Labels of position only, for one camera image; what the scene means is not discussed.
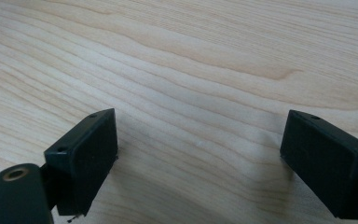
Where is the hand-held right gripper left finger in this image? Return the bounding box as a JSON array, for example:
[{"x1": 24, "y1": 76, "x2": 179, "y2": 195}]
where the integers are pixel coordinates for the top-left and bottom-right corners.
[{"x1": 43, "y1": 107, "x2": 119, "y2": 217}]

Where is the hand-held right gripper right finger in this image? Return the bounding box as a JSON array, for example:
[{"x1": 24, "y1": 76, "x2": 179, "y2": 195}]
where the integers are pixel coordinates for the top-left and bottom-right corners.
[{"x1": 280, "y1": 109, "x2": 358, "y2": 220}]

